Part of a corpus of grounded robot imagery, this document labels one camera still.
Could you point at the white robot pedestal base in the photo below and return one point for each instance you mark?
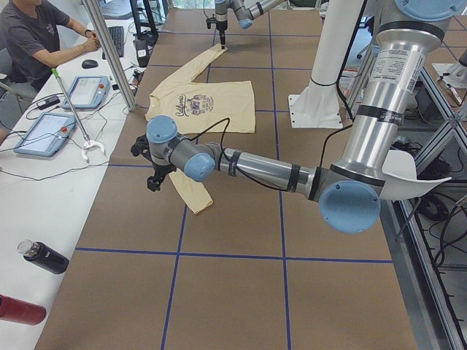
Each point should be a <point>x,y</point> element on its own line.
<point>317,106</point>

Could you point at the black computer mouse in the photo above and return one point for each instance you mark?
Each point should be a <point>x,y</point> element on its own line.
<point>89,64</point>

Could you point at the near blue teach pendant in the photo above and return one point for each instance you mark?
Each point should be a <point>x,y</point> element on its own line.
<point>47,135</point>

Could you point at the black computer keyboard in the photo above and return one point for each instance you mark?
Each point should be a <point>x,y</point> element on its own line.
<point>118,39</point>

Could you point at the aluminium frame post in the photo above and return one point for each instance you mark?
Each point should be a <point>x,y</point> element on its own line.
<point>93,10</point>

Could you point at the blue teach pendant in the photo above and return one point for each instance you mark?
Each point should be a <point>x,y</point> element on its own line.
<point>47,135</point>
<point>88,92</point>

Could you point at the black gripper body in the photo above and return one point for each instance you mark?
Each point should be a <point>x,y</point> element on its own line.
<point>220,25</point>
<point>161,170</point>

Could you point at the seated person in grey shirt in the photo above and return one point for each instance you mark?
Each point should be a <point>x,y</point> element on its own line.
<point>31,37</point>

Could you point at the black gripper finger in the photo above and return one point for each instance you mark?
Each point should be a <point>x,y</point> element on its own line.
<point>222,38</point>

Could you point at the black water bottle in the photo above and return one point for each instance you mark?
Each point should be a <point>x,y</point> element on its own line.
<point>43,256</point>

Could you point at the red water bottle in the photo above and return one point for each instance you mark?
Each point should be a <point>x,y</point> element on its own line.
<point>20,311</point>

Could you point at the cream long-sleeve printed shirt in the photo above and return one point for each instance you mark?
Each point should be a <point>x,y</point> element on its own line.
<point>180,107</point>

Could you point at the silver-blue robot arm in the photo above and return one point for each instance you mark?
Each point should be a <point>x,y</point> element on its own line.
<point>349,192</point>
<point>244,15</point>

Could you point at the far blue teach pendant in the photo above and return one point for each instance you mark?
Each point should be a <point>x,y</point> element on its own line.
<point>88,92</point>

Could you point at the reacher grabber stick tool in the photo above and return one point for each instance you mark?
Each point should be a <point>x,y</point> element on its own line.
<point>88,143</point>

